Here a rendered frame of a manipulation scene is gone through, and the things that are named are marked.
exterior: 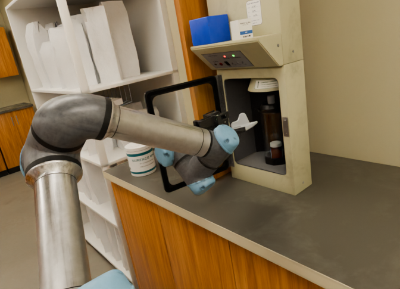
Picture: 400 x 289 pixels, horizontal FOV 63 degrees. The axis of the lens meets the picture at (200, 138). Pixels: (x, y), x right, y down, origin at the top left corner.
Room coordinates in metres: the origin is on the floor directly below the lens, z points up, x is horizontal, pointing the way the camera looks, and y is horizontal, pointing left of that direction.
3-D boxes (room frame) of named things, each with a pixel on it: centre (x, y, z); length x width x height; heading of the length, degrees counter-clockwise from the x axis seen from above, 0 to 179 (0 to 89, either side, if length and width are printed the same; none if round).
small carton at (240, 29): (1.12, -0.19, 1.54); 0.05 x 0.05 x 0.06; 23
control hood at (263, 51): (1.16, -0.16, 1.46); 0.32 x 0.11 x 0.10; 38
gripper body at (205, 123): (1.04, -0.04, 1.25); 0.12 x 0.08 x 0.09; 128
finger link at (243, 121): (1.05, -0.15, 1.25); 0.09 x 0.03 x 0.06; 92
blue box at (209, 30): (1.24, -0.10, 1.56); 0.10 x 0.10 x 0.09; 38
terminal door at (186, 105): (1.23, 0.03, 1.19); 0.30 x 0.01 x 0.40; 118
